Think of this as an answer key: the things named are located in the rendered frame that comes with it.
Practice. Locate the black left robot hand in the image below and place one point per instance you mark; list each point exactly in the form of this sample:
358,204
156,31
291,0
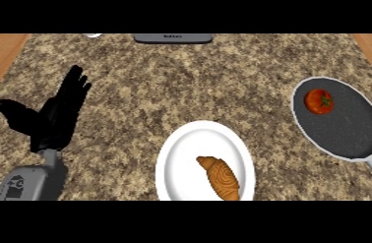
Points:
56,115

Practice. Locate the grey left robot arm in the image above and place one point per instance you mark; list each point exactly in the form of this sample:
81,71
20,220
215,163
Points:
29,180

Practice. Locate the white plate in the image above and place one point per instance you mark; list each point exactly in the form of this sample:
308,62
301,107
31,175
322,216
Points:
193,155

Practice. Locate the red tomato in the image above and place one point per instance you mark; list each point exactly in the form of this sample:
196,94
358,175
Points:
319,101

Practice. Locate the dark grey pan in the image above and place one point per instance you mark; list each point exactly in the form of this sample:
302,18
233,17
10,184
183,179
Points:
338,129

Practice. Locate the white round object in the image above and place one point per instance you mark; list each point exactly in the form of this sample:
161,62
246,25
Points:
91,35

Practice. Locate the dark grey appliance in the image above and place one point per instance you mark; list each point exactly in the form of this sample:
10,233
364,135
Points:
172,38

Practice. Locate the brown croissant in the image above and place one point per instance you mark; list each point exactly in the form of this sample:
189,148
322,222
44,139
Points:
223,178

